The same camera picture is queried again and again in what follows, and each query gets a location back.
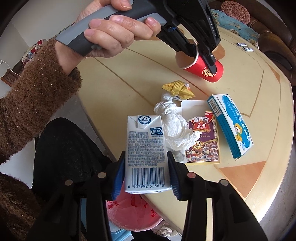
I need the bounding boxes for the purple gold snack box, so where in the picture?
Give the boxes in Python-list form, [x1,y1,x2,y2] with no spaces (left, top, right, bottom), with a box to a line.
[181,100,220,165]

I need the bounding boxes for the wooden stool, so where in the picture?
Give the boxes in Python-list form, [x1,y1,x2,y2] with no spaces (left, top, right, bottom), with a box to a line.
[1,60,23,87]

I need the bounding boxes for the right small battery pack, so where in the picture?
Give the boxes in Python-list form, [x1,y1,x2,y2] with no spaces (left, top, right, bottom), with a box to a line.
[243,47,254,52]

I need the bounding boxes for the brown fuzzy right sleeve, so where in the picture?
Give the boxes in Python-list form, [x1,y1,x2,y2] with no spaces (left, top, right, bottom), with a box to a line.
[0,172,40,241]

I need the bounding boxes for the pink round cushion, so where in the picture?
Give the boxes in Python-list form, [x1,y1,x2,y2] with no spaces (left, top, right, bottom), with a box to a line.
[220,1,250,25]

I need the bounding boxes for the white milk carton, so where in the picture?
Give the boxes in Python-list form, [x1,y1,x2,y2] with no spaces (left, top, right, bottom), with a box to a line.
[125,115,171,194]

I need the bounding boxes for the brown fuzzy left sleeve forearm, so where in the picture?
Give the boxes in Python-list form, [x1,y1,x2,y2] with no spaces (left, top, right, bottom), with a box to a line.
[1,39,82,163]

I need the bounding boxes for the cream coffee table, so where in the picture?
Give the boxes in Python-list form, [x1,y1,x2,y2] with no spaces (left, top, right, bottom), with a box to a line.
[76,24,296,233]

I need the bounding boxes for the left small battery pack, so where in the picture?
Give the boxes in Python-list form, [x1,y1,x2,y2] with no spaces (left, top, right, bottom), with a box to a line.
[236,43,247,47]

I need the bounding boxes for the blue white medicine box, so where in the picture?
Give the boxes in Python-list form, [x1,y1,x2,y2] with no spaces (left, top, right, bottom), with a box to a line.
[207,94,253,159]

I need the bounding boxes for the brown leather sofa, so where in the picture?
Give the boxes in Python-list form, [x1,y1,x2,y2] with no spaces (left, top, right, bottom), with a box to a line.
[209,1,295,78]

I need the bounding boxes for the red paper cup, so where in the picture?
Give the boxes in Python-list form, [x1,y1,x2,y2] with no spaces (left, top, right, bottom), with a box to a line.
[175,51,224,83]

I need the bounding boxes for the blue floral sofa cover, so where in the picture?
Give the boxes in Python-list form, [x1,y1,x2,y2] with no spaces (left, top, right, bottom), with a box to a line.
[211,9,260,49]

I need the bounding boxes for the small battery pack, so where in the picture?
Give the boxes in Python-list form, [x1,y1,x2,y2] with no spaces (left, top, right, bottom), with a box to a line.
[243,47,254,52]
[236,43,247,47]

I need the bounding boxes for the gold foil wrapper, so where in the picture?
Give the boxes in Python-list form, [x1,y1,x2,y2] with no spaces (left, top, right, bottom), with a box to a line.
[162,80,195,100]

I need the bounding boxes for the pink-lined trash bin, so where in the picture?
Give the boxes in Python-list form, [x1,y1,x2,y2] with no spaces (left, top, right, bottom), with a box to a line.
[106,185,163,232]

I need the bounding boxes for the pink white sneaker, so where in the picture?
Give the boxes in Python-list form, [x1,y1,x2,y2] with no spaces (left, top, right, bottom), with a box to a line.
[152,220,179,237]

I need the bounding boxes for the crumpled white tissue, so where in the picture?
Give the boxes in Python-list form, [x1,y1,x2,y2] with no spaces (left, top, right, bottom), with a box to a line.
[154,92,201,163]

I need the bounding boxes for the person's left hand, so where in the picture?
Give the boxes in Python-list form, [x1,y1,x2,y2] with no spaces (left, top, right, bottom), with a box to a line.
[55,0,162,76]

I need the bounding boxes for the person's black trouser legs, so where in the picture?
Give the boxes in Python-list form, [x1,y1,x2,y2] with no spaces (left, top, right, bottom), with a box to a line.
[27,118,112,240]

